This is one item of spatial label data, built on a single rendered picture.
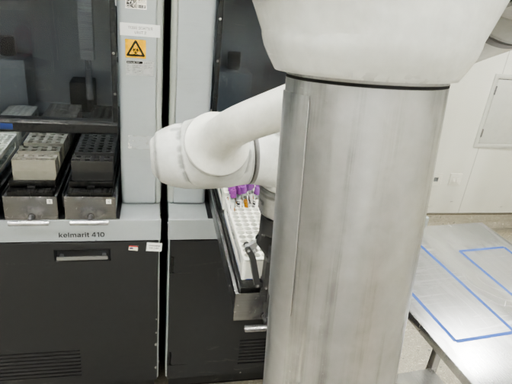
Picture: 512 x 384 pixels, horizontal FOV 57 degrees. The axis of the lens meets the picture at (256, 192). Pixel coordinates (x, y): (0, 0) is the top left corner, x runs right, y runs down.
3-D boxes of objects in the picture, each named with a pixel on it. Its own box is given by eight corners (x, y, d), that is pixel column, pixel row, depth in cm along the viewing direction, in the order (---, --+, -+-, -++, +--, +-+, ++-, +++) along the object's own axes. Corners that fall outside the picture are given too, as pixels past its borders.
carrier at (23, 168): (59, 177, 134) (56, 158, 132) (57, 180, 133) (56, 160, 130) (14, 177, 132) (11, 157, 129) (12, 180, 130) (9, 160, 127)
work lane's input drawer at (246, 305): (203, 184, 160) (204, 159, 156) (243, 184, 163) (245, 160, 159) (235, 336, 96) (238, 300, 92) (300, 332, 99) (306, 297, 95)
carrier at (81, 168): (114, 177, 138) (113, 158, 135) (113, 180, 136) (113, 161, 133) (72, 177, 135) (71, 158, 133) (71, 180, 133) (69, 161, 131)
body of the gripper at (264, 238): (297, 203, 93) (291, 244, 97) (254, 203, 91) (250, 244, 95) (308, 222, 86) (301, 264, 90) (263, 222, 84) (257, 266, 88)
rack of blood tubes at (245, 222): (222, 216, 126) (224, 196, 124) (259, 216, 129) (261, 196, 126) (241, 284, 100) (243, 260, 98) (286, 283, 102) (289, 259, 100)
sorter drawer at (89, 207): (93, 136, 190) (91, 115, 186) (128, 138, 193) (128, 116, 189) (62, 228, 126) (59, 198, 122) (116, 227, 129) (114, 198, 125)
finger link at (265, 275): (277, 244, 89) (270, 244, 89) (269, 292, 94) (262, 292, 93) (273, 234, 93) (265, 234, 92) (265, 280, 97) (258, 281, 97)
